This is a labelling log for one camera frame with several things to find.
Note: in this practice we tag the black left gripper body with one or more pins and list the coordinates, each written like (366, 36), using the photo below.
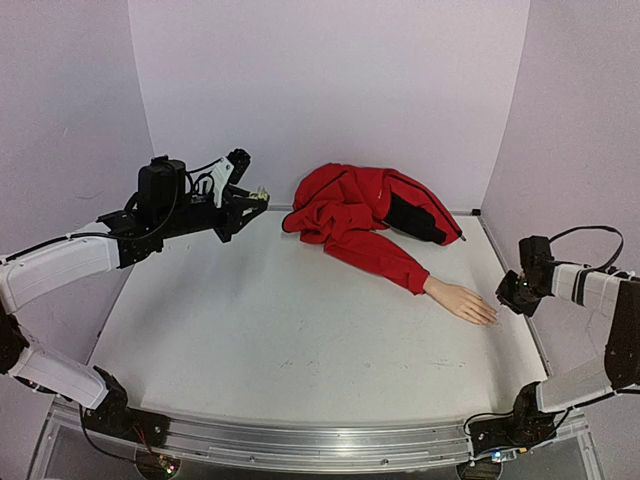
(179, 219)

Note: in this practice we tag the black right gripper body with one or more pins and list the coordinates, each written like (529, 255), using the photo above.
(511, 293)

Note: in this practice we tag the clear nail polish bottle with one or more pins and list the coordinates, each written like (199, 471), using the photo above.
(261, 195)

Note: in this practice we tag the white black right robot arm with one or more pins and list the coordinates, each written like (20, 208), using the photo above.
(612, 298)

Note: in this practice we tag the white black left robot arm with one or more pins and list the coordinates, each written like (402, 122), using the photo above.
(115, 241)

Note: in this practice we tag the mannequin hand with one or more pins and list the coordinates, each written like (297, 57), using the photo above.
(460, 302)

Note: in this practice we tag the red black sports jacket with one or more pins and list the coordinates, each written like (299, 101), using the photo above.
(343, 207)

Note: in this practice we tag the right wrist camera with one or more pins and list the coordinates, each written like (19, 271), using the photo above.
(536, 258)

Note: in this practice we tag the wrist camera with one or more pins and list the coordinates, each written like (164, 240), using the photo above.
(166, 182)
(536, 258)

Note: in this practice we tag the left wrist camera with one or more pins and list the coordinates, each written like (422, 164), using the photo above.
(166, 182)

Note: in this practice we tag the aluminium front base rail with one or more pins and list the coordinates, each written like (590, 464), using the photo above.
(75, 446)

